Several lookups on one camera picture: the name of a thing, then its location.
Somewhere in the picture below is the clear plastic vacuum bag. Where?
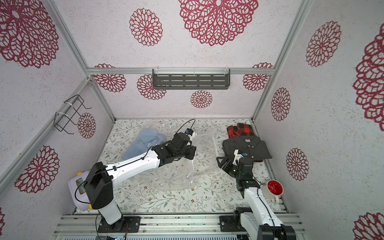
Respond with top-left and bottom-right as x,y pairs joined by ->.
143,119 -> 223,191

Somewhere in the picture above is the dark grey shirt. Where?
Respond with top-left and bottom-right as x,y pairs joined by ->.
223,136 -> 273,162

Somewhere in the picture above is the light blue shirt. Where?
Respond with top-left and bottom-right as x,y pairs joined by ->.
122,128 -> 166,161

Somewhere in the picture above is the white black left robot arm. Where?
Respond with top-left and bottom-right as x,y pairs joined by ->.
83,129 -> 196,226

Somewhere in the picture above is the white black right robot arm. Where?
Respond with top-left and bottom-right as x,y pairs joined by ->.
216,157 -> 297,240

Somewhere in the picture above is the red black plaid shirt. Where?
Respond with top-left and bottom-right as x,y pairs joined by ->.
227,123 -> 255,139

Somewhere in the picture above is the red white mug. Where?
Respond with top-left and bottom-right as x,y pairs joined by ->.
262,180 -> 284,204

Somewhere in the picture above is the lilac toy toaster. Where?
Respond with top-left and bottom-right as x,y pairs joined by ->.
68,170 -> 90,211

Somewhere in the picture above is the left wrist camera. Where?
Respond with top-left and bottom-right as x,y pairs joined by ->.
185,128 -> 196,140

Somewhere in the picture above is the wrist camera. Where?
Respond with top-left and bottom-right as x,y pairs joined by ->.
185,128 -> 196,140
233,150 -> 248,165

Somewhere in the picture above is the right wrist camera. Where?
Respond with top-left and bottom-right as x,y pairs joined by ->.
233,150 -> 248,165

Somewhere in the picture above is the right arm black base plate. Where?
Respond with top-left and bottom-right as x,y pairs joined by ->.
219,207 -> 252,232

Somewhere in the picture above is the dark grey wall shelf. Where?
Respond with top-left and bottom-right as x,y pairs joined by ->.
152,69 -> 231,90

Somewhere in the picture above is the aluminium mounting rail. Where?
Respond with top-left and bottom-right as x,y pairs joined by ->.
53,212 -> 306,236

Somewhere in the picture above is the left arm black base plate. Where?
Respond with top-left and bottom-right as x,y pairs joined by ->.
97,216 -> 141,234

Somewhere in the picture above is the black wire wall rack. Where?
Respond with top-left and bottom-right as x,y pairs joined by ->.
53,94 -> 91,135

